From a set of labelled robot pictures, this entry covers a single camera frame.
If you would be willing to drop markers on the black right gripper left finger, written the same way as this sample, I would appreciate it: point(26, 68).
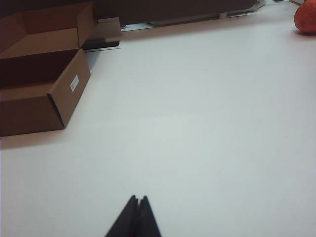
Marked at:
point(124, 222)

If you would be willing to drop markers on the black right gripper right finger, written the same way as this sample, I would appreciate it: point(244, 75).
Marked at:
point(148, 222)

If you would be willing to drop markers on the brown cardboard box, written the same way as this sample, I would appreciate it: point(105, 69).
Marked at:
point(69, 103)

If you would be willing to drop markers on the grey fabric desk divider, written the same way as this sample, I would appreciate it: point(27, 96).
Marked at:
point(172, 10)

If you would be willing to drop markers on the orange round fruit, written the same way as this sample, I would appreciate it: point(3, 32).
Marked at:
point(306, 17)

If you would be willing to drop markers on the white divider bracket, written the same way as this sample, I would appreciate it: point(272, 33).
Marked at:
point(223, 15)

